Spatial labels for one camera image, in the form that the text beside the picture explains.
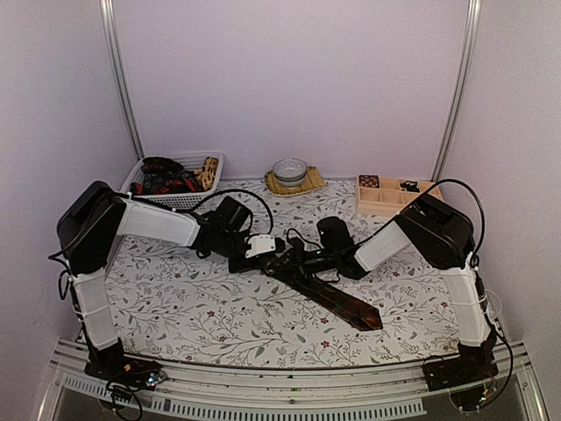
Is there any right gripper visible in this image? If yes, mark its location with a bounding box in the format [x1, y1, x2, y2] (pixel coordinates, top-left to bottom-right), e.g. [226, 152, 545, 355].
[270, 240, 341, 284]

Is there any brown green patterned tie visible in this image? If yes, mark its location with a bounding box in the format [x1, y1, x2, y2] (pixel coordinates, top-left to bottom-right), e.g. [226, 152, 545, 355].
[257, 255, 383, 332]

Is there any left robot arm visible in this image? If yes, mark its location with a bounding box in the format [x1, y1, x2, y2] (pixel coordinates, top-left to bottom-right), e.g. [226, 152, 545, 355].
[47, 181, 281, 381]

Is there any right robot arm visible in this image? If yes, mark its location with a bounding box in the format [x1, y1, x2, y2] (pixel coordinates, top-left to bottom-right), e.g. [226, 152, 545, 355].
[269, 191, 501, 390]

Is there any wooden compartment box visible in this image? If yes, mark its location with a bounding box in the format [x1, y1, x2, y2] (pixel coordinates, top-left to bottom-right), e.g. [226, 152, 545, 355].
[356, 175, 434, 217]

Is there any floral tablecloth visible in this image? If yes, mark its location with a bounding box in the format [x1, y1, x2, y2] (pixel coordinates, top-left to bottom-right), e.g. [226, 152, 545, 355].
[85, 177, 505, 368]

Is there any yellow woven mat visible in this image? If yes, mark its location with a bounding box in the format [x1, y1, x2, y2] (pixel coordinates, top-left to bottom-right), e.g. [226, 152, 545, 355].
[265, 167, 327, 196]

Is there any rolled dark patterned tie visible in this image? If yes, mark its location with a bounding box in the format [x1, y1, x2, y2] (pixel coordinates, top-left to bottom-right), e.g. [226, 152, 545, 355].
[358, 175, 380, 189]

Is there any yellow spotted tie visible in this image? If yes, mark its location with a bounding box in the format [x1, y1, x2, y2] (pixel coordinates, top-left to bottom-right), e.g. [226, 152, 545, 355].
[195, 157, 219, 191]

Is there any white plastic basket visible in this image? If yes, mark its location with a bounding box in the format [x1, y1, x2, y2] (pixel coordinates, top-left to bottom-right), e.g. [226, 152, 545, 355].
[120, 151, 224, 209]

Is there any rolled black tie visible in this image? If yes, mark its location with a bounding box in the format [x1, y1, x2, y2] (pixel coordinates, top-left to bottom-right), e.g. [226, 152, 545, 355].
[399, 180, 421, 193]

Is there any dark red patterned tie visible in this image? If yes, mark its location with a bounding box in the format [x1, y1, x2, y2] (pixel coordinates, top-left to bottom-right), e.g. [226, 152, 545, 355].
[129, 157, 204, 196]

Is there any clear drinking glass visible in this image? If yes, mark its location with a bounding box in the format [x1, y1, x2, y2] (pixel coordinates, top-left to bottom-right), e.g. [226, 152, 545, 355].
[485, 289, 503, 321]

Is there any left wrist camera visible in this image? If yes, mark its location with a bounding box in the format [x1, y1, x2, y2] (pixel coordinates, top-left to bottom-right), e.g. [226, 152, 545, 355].
[245, 234, 284, 259]

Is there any front metal rail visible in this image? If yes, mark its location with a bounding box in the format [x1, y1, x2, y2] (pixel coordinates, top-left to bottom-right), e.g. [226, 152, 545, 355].
[37, 340, 550, 420]

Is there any right metal frame post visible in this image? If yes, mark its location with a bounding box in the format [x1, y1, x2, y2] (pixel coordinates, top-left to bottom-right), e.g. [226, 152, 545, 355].
[431, 0, 482, 182]

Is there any metal frame post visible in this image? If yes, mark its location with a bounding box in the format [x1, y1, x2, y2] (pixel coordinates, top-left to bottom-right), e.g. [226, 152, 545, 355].
[431, 0, 482, 182]
[99, 0, 145, 161]

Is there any left metal frame post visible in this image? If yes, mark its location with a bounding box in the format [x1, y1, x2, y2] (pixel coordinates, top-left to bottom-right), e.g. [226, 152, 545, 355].
[99, 0, 145, 161]

